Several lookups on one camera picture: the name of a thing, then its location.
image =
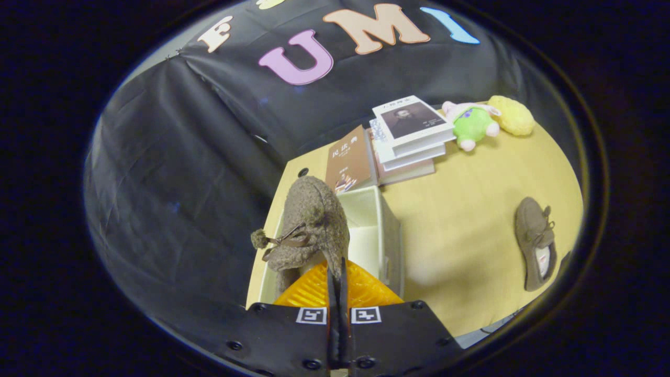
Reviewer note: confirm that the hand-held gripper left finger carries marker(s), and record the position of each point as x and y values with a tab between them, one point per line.
282	335

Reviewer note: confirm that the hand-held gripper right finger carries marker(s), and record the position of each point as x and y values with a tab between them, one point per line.
398	335

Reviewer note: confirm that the white fabric storage box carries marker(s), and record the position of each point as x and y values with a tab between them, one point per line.
366	209

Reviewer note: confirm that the brown fuzzy shoe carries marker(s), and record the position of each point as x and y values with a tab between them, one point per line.
314	209
528	225

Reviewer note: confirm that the thick pale brown book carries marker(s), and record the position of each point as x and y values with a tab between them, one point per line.
408	173

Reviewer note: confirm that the brown cover book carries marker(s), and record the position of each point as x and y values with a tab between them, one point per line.
348	157

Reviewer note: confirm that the white patterned cover book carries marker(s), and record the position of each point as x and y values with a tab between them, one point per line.
379	142

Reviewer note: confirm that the black backdrop cloth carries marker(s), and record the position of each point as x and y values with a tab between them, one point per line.
183	157

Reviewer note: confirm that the white portrait cover book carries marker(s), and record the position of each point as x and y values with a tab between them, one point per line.
411	120

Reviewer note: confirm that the green plush toy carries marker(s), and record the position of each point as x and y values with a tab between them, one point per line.
471	128

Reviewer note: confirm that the yellow plush toy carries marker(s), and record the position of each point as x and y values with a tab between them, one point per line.
515	118

